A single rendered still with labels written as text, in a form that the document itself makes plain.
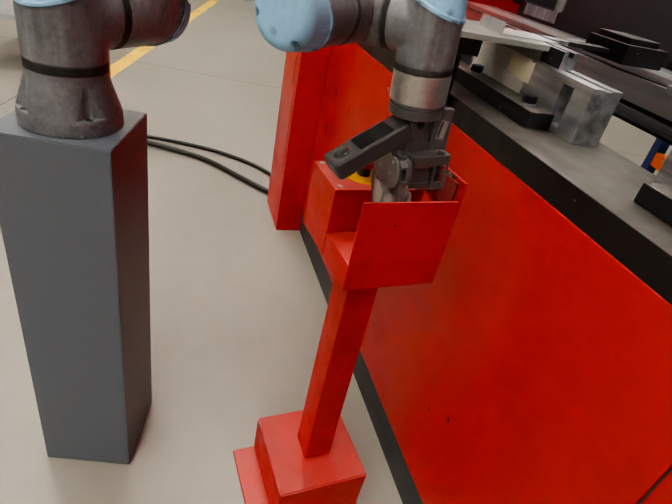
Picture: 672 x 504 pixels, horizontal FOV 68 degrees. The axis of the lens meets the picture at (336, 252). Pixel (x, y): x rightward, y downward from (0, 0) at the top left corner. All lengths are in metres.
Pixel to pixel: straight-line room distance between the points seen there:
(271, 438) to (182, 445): 0.24
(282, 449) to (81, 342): 0.49
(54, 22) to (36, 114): 0.13
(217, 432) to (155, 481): 0.18
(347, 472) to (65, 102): 0.90
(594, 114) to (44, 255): 0.95
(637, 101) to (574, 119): 0.29
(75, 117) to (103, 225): 0.17
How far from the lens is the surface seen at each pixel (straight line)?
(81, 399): 1.19
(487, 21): 1.10
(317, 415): 1.09
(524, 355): 0.86
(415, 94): 0.66
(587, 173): 0.84
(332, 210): 0.78
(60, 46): 0.83
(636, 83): 1.25
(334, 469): 1.20
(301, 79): 1.89
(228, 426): 1.38
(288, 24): 0.55
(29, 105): 0.87
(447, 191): 0.77
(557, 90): 1.01
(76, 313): 1.02
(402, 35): 0.66
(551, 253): 0.80
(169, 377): 1.49
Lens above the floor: 1.11
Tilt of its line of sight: 32 degrees down
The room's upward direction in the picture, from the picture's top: 13 degrees clockwise
